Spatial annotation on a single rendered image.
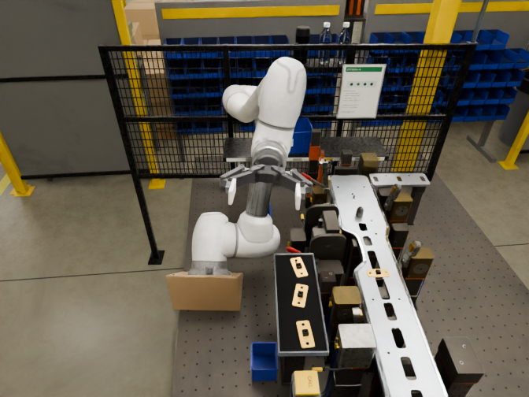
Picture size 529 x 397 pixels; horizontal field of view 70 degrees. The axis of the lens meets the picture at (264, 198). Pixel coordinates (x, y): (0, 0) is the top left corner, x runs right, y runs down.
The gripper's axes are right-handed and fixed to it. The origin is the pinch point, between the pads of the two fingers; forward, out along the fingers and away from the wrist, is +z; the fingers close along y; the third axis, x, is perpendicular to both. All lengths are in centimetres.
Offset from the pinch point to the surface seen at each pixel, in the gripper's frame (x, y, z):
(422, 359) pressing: -60, -52, -19
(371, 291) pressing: -55, -41, -44
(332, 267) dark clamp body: -47, -26, -46
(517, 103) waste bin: -29, -247, -339
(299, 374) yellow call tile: -50, -12, -1
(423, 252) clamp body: -46, -62, -59
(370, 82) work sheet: 6, -49, -143
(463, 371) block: -58, -62, -14
